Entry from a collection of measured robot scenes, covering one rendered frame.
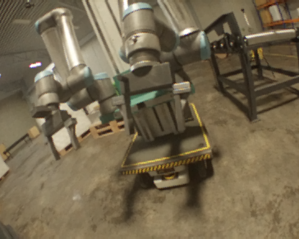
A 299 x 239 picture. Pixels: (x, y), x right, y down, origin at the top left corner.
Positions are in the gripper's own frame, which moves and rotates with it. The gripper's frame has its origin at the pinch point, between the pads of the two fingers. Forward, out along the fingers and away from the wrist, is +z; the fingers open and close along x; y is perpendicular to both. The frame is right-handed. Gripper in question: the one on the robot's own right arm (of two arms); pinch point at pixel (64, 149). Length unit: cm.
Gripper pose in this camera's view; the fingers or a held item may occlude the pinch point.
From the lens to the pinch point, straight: 54.4
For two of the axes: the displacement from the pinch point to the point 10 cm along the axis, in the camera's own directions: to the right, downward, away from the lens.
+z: 4.4, 8.9, -0.7
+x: -8.8, 4.5, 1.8
